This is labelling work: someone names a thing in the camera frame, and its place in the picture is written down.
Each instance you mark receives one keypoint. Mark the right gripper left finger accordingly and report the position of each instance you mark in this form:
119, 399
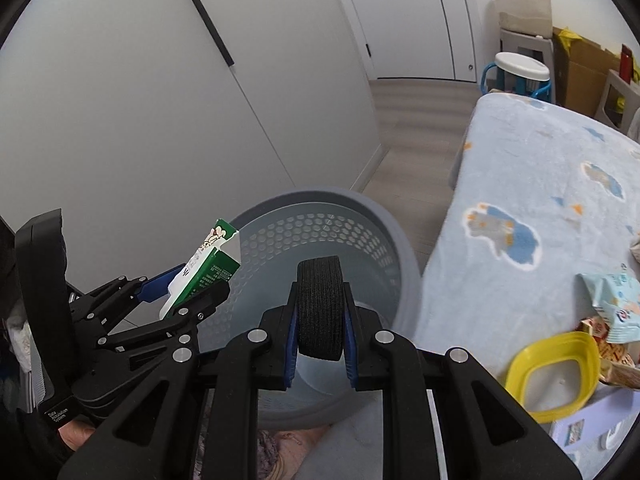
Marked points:
208, 400

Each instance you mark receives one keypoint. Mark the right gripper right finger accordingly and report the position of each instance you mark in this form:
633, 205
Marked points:
444, 415

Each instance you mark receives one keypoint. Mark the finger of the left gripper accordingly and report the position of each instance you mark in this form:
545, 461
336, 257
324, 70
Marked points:
157, 287
200, 306

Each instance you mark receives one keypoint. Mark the green white milk carton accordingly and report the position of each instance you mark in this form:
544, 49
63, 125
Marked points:
217, 258

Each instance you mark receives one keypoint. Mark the purple Zootopia toothpaste box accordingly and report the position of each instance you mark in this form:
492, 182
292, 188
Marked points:
591, 436

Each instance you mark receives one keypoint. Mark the black rubber toy wheel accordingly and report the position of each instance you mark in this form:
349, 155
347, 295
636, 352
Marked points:
320, 304

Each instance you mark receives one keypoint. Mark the light blue snack bag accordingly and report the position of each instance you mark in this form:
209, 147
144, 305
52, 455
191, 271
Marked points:
615, 297

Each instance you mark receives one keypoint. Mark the red snack wrapper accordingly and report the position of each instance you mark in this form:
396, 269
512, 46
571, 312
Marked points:
619, 363

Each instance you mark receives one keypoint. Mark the person's hand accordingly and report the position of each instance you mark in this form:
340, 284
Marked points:
76, 433

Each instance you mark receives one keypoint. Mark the white wardrobe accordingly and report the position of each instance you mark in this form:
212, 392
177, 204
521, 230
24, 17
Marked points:
144, 121

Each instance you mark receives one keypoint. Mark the light blue cartoon blanket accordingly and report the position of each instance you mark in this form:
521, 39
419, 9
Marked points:
542, 197

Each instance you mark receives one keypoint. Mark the grey side stool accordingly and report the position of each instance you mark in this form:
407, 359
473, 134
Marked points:
618, 104

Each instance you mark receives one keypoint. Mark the white blue round stool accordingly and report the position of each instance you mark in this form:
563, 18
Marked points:
532, 78

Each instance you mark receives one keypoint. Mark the white door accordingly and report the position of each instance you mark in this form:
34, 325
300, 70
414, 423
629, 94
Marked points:
414, 39

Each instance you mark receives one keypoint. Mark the brown cardboard box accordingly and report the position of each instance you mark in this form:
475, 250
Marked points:
580, 67

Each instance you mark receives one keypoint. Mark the grey plastic stool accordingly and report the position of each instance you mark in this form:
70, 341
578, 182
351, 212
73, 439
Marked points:
537, 47

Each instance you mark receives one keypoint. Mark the red water bottle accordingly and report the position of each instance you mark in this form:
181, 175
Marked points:
626, 69

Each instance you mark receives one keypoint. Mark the translucent storage bin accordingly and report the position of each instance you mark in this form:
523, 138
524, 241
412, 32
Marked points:
527, 17

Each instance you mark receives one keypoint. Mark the yellow plastic lid frame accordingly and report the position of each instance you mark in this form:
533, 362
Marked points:
555, 377

